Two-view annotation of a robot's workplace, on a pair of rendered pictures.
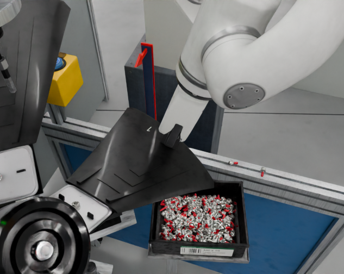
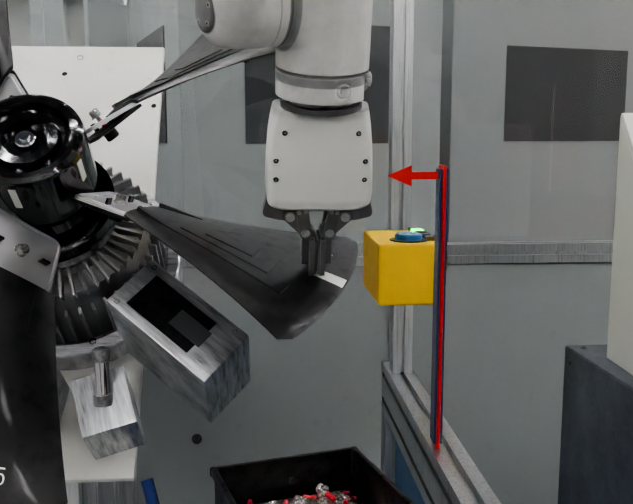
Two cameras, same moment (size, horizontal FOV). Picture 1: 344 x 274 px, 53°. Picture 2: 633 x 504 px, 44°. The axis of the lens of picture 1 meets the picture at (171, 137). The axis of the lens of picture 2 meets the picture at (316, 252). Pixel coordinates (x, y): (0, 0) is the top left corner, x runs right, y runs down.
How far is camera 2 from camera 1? 0.82 m
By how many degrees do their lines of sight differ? 69
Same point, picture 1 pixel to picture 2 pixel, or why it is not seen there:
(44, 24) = not seen: hidden behind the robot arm
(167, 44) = (632, 306)
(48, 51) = (240, 56)
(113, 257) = not seen: outside the picture
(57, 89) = (377, 263)
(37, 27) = not seen: hidden behind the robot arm
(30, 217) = (52, 117)
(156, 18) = (625, 241)
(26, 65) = (213, 60)
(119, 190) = (166, 219)
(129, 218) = (202, 363)
